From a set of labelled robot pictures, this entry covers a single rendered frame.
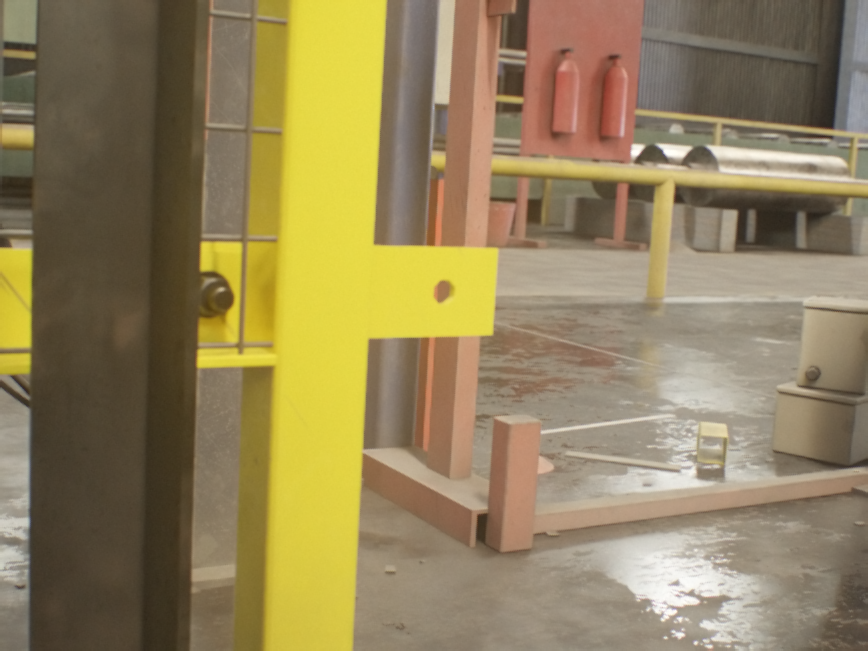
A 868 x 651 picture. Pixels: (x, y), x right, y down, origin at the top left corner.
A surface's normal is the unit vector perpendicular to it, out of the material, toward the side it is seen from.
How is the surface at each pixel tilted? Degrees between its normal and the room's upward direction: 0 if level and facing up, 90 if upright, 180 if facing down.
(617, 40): 90
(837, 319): 90
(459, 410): 90
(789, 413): 90
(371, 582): 0
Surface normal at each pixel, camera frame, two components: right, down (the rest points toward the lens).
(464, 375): 0.50, 0.15
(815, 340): -0.43, 0.10
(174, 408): -0.86, 0.02
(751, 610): 0.06, -0.99
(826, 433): -0.64, 0.07
